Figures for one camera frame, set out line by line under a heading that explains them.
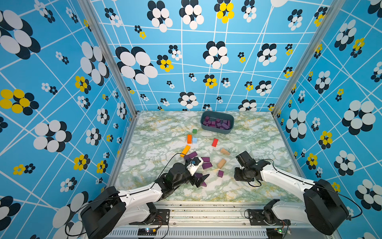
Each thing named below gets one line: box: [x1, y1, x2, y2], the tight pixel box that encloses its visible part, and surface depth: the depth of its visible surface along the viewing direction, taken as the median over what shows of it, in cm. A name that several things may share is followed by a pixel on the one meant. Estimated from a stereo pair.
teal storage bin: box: [200, 111, 235, 134], surface depth 112 cm
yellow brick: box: [180, 144, 191, 158], surface depth 101 cm
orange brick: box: [187, 134, 193, 144], surface depth 105 cm
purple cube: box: [217, 170, 225, 178], surface depth 88 cm
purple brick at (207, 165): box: [201, 162, 213, 170], surface depth 93 cm
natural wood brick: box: [216, 158, 227, 170], surface depth 93 cm
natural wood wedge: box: [220, 148, 231, 156], surface depth 98 cm
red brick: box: [211, 138, 219, 148], surface depth 104 cm
